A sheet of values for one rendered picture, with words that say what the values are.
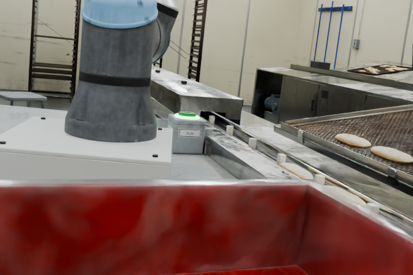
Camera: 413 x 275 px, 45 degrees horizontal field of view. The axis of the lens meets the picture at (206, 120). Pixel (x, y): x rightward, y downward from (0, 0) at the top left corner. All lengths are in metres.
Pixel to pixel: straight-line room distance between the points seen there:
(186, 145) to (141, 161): 0.41
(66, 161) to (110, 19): 0.23
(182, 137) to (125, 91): 0.32
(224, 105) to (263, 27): 7.23
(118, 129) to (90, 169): 0.10
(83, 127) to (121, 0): 0.20
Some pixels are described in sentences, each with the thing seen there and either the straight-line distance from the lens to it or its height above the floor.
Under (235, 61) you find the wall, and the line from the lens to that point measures 8.39.
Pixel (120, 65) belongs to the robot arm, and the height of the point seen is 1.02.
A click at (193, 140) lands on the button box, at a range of 1.08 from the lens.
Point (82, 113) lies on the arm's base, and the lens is 0.80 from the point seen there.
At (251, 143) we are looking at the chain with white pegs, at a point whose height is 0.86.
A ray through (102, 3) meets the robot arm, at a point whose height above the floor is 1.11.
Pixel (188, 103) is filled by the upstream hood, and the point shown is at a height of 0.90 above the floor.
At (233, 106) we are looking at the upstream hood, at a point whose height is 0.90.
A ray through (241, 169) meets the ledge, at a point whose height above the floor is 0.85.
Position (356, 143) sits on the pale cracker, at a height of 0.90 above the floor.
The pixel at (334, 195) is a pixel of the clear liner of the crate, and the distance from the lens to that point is 0.54.
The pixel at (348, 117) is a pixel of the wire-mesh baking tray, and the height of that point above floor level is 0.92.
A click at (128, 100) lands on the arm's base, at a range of 0.78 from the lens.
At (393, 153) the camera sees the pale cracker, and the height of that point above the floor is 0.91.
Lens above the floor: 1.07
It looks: 9 degrees down
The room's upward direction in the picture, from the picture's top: 6 degrees clockwise
